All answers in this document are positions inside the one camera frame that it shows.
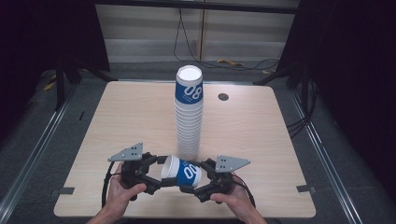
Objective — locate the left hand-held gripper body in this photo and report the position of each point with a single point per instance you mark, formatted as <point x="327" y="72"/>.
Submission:
<point x="134" y="169"/>

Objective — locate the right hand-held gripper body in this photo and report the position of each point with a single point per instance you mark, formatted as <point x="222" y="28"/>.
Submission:
<point x="222" y="174"/>

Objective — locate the single blue label paper cup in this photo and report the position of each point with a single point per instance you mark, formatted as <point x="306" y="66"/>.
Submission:
<point x="183" y="172"/>

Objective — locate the stack of white paper cups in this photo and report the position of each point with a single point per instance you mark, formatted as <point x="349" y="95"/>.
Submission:
<point x="189" y="124"/>

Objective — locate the person's right hand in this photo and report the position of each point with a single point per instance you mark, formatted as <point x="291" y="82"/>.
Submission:
<point x="232" y="199"/>

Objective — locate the person's left hand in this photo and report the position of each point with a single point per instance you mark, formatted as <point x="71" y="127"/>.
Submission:
<point x="120" y="196"/>

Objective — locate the grey tape strip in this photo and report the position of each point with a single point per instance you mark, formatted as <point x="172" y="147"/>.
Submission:
<point x="66" y="190"/>
<point x="304" y="188"/>

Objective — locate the grey round table grommet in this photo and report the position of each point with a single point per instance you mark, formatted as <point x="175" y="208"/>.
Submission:
<point x="223" y="96"/>

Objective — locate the yellow scrap on floor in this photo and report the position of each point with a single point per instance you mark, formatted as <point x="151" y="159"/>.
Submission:
<point x="230" y="62"/>

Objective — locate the black stand leg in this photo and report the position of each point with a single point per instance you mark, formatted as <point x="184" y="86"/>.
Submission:
<point x="59" y="87"/>
<point x="274" y="76"/>

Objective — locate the yellow tape piece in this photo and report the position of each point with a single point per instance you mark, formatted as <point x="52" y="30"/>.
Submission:
<point x="49" y="86"/>

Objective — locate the black horizontal bar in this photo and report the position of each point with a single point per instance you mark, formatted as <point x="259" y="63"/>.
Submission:
<point x="199" y="6"/>

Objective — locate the black curtain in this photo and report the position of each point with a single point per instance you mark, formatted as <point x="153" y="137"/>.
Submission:
<point x="351" y="77"/>
<point x="46" y="34"/>

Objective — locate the metal floor rail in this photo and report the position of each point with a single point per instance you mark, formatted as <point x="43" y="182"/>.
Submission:
<point x="31" y="161"/>
<point x="327" y="155"/>

